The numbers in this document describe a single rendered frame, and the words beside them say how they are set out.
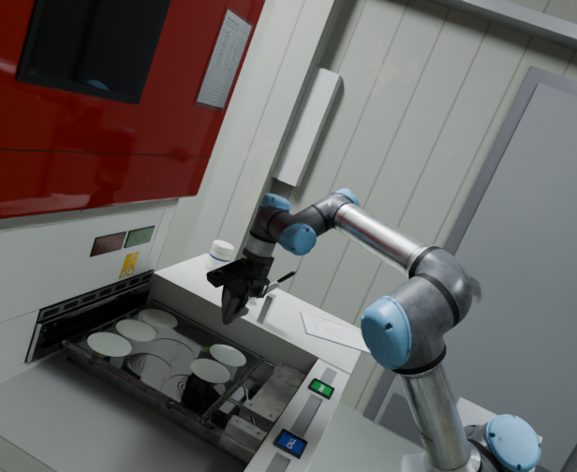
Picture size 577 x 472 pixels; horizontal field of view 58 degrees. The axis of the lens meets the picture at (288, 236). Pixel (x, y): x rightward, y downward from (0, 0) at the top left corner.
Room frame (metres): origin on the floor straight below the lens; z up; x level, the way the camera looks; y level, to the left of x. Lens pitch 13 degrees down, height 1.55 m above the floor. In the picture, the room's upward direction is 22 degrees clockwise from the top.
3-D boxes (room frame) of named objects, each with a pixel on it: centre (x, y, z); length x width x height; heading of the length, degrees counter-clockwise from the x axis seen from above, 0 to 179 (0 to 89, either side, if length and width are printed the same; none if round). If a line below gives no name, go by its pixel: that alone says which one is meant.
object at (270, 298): (1.38, 0.00, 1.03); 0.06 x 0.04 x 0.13; 77
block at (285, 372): (1.29, -0.14, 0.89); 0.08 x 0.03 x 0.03; 77
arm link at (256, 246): (1.30, 0.06, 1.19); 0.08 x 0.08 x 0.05
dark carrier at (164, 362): (1.17, 0.16, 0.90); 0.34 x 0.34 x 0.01; 77
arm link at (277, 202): (1.29, 0.06, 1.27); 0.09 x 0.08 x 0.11; 40
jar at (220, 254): (1.62, 0.18, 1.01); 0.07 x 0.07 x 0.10
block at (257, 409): (1.05, -0.09, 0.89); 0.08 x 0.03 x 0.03; 77
